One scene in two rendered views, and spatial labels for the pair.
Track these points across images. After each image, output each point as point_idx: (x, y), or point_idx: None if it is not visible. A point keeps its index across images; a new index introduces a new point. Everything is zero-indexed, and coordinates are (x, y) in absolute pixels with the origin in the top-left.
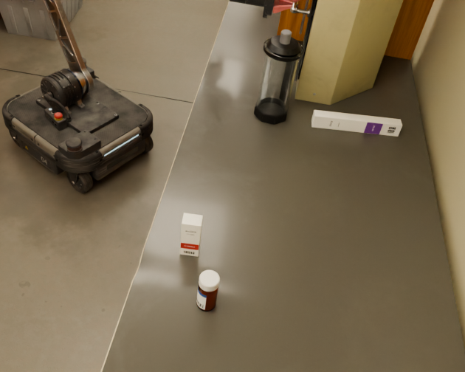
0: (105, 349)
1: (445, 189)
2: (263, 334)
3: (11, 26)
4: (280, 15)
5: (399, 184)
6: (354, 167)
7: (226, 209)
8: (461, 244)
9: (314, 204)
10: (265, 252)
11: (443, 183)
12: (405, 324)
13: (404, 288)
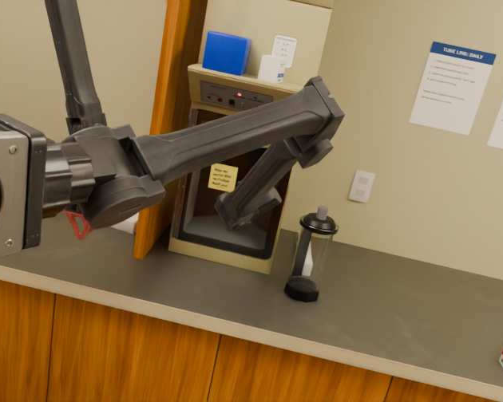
0: None
1: (353, 242)
2: None
3: None
4: (146, 234)
5: (361, 257)
6: (354, 269)
7: (448, 340)
8: (409, 250)
9: (409, 297)
10: (476, 329)
11: (345, 242)
12: (484, 288)
13: (457, 281)
